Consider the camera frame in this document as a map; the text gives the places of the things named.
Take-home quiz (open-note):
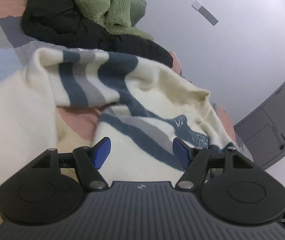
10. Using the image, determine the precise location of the long wall switch panel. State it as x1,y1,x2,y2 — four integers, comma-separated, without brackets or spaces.
191,0,219,26

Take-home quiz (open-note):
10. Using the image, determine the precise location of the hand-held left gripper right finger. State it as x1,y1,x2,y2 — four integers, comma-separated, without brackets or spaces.
172,137,256,191

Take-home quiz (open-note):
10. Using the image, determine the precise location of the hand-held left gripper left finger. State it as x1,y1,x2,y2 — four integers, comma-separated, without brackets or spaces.
30,137,112,191

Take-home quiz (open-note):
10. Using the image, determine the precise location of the green fleece jacket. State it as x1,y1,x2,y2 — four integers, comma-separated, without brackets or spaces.
32,0,154,41

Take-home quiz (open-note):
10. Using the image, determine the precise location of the grey door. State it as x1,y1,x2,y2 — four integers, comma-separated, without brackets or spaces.
233,62,285,171

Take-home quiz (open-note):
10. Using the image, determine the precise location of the cream striped sweater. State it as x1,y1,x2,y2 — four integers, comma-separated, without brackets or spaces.
0,47,238,220

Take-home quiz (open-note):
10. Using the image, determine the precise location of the black garment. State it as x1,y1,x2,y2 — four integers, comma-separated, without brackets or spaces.
21,0,174,68

